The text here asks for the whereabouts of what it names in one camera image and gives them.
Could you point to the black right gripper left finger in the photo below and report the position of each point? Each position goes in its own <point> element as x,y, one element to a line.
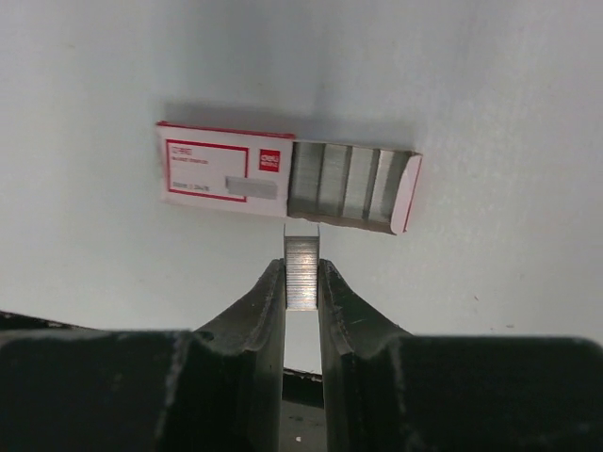
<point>217,388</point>

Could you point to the grey staple strip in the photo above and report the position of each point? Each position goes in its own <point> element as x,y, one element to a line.
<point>301,254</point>

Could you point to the red white staple box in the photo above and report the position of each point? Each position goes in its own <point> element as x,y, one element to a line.
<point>281,176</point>

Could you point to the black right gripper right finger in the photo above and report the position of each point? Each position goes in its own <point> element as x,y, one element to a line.
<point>386,389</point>

